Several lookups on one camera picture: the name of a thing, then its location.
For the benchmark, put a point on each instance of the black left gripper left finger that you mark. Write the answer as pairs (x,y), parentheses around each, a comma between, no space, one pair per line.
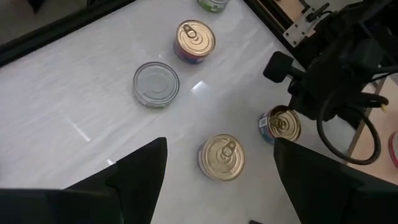
(93,205)

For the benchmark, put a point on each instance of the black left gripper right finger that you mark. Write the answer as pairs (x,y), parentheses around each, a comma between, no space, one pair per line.
(335,202)

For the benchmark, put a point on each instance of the gold Wild Planet can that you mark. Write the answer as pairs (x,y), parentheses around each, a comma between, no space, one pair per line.
(280,124)
(222,157)

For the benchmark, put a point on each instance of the green label silver tuna can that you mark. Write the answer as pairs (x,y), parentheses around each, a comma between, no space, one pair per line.
(155,84)
(213,3)

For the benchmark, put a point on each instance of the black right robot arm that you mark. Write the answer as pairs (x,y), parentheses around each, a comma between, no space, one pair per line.
(357,25)

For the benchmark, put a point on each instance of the small pink-blue can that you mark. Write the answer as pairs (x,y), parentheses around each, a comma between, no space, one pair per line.
(194,40)

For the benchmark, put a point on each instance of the silver corner bracket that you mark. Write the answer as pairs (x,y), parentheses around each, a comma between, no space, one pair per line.
(297,31)

